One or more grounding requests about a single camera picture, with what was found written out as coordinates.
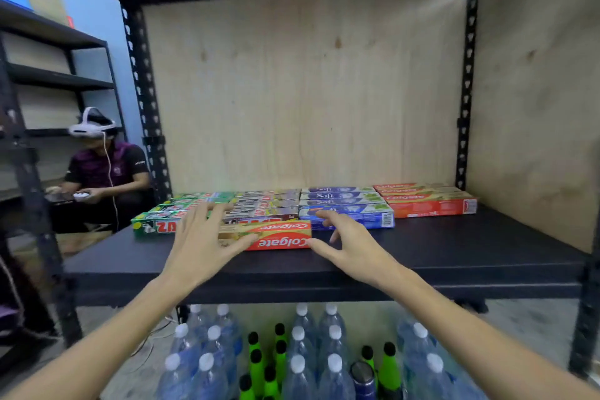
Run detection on green toothpaste box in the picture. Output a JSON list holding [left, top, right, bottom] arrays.
[[172, 192, 236, 200], [148, 203, 209, 217], [161, 197, 231, 206], [131, 210, 189, 238]]

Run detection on group of green bottles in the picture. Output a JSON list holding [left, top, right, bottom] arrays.
[[238, 322, 405, 400]]

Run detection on white headset cable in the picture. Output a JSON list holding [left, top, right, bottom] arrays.
[[100, 132, 121, 228]]

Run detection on plywood side panel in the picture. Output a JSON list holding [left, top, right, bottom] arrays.
[[466, 0, 600, 255]]

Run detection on red and tan toothpaste box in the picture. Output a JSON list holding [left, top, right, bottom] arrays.
[[218, 220, 313, 252]]

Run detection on person's right forearm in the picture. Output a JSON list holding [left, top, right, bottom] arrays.
[[377, 264, 600, 400]]

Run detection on person's right hand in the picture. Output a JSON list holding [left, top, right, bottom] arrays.
[[307, 210, 405, 292]]

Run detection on group of clear water bottles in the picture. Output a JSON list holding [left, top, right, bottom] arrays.
[[156, 302, 488, 400]]

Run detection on person's left hand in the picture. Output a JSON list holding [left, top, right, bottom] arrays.
[[159, 202, 259, 297]]

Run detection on plywood back panel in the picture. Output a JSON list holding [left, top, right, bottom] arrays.
[[142, 0, 470, 194]]

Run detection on white headset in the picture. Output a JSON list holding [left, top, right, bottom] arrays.
[[68, 107, 118, 139]]

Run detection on person's left forearm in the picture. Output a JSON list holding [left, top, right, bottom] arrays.
[[0, 272, 200, 400]]

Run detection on blue toothpaste box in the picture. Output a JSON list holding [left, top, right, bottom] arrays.
[[301, 186, 377, 194], [299, 198, 386, 207], [300, 192, 383, 202], [298, 204, 395, 231]]

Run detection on dark blue metal can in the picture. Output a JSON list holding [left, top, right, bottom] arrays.
[[351, 361, 378, 400]]

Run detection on black metal shelf rack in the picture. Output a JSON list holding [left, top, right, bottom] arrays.
[[33, 0, 600, 382]]

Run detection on plywood board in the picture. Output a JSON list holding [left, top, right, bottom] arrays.
[[0, 32, 72, 75], [16, 85, 81, 131]]

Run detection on black storage rack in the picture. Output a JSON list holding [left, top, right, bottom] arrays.
[[0, 0, 128, 368]]

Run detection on thin floor cables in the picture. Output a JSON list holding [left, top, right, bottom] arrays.
[[130, 314, 183, 362]]

